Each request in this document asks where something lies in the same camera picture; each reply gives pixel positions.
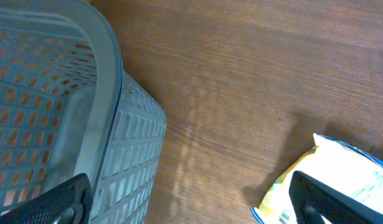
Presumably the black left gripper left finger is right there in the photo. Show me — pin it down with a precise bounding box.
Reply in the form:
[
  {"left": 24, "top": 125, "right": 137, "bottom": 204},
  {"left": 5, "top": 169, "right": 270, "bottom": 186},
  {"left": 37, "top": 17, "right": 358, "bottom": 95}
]
[{"left": 0, "top": 173, "right": 93, "bottom": 224}]

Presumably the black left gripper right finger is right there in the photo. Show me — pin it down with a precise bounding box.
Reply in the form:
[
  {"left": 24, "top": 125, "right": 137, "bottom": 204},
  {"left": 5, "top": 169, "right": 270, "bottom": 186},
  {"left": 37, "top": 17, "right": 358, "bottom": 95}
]
[{"left": 289, "top": 171, "right": 383, "bottom": 224}]

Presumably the white blue printed bag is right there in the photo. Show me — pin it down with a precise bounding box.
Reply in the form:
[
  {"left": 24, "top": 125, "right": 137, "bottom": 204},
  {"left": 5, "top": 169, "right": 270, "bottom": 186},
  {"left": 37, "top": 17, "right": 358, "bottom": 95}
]
[{"left": 250, "top": 133, "right": 383, "bottom": 224}]

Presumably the grey plastic mesh basket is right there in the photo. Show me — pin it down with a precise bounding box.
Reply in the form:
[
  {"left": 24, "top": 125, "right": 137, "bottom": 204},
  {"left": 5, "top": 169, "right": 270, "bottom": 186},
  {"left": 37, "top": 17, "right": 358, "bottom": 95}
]
[{"left": 0, "top": 0, "right": 167, "bottom": 224}]

